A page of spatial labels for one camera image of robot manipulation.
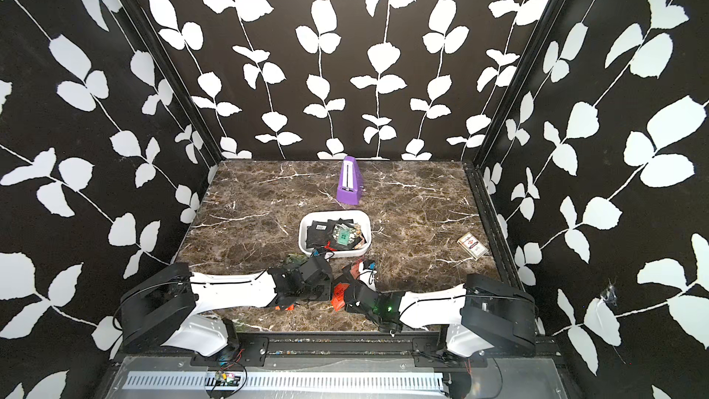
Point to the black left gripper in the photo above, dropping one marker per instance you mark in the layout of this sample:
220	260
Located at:
328	290

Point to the purple metronome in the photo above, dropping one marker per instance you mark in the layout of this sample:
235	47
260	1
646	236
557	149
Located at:
351	186

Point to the black tea bag back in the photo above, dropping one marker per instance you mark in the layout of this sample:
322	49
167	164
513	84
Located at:
319	234

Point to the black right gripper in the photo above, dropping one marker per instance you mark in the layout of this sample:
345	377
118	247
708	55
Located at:
347	308

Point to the white plastic storage box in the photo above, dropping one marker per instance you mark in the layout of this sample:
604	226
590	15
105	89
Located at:
354	219

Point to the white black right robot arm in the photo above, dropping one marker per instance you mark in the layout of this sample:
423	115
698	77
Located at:
479	315

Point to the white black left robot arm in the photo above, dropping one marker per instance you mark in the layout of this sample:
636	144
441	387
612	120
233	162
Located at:
168	309

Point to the black front mounting rail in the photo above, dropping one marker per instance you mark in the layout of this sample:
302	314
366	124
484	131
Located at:
254	349

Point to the red round label tea bag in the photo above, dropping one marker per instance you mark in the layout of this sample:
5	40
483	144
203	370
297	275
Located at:
363	271

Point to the white perforated vent strip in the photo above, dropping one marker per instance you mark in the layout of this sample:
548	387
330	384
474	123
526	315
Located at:
419	383

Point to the brown label tea bag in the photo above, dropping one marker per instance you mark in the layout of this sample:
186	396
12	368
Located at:
360	240

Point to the small circuit board with wires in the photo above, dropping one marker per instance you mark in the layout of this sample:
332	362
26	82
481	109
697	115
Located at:
226	381

